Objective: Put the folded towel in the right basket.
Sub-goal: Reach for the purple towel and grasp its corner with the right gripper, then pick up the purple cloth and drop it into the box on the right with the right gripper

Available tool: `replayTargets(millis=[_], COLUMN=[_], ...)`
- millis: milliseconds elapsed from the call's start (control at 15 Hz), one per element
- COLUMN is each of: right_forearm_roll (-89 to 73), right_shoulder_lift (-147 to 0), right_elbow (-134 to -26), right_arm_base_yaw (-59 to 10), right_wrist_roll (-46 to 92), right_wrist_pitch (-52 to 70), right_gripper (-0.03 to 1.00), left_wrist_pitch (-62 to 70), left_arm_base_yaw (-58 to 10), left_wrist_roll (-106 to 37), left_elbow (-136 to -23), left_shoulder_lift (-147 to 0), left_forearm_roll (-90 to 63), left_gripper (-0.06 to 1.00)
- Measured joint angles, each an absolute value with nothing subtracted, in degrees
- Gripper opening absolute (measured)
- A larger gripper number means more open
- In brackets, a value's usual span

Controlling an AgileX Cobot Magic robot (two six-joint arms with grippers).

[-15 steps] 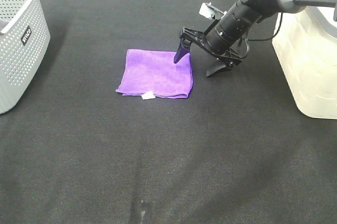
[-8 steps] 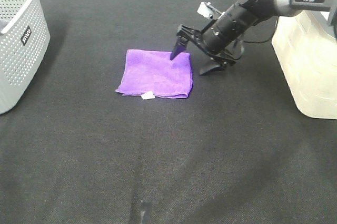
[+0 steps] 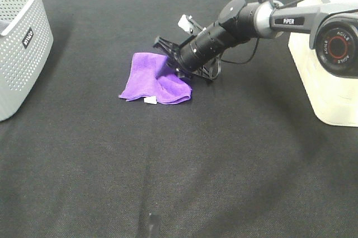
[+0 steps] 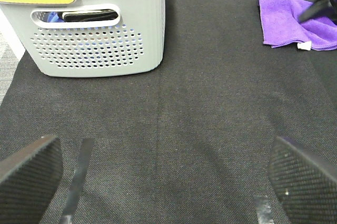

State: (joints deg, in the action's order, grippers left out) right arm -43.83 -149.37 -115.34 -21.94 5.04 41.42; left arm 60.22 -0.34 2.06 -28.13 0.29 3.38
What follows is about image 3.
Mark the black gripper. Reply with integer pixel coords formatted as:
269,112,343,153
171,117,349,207
153,16,221,81

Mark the purple microfibre towel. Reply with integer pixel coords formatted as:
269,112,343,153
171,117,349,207
119,52,192,105

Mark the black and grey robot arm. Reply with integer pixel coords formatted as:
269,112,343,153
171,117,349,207
153,0,357,81

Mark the black tablecloth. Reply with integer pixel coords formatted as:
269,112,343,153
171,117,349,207
1,0,357,237

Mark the white plastic bin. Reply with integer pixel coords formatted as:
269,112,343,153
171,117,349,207
288,0,357,127

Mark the grey perforated plastic basket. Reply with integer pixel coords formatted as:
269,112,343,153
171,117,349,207
1,0,53,120

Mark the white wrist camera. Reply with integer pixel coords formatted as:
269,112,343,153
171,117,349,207
177,14,191,34

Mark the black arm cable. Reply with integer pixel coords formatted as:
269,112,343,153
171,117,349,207
206,0,358,81

